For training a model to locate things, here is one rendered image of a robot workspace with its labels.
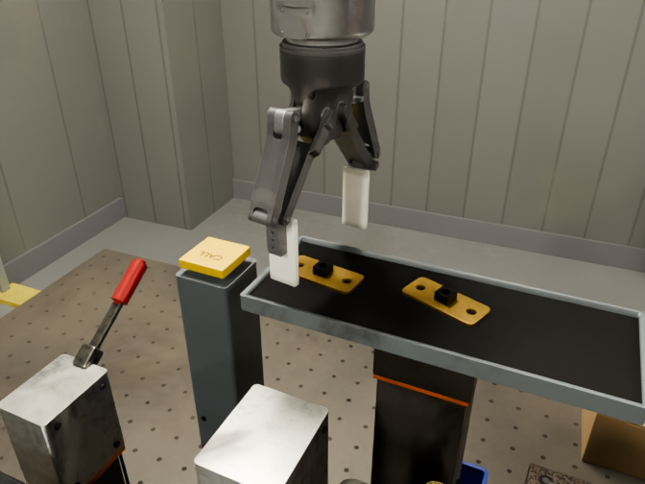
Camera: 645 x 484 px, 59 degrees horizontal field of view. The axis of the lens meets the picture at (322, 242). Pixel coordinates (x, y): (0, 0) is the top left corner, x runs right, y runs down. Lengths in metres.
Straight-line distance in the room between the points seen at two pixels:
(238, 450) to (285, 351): 0.73
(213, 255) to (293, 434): 0.24
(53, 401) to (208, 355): 0.18
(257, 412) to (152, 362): 0.73
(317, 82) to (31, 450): 0.48
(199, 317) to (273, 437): 0.22
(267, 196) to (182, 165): 2.61
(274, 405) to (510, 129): 2.51
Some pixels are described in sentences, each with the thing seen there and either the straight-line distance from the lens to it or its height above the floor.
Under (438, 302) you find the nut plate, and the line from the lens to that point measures 0.58.
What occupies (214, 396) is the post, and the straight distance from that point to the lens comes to 0.76.
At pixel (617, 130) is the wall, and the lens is 2.92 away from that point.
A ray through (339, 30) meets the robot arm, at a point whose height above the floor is 1.42.
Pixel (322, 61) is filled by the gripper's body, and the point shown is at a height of 1.39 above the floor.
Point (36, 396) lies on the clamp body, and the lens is 0.68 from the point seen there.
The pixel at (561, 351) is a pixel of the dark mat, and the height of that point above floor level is 1.16.
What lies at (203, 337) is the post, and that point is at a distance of 0.70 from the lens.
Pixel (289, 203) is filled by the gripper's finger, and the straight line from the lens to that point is 0.50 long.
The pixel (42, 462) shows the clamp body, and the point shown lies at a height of 1.00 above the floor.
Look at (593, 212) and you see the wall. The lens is 3.06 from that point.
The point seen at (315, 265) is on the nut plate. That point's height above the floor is 1.17.
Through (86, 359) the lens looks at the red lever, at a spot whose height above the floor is 1.07.
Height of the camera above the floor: 1.49
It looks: 29 degrees down
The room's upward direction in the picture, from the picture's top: straight up
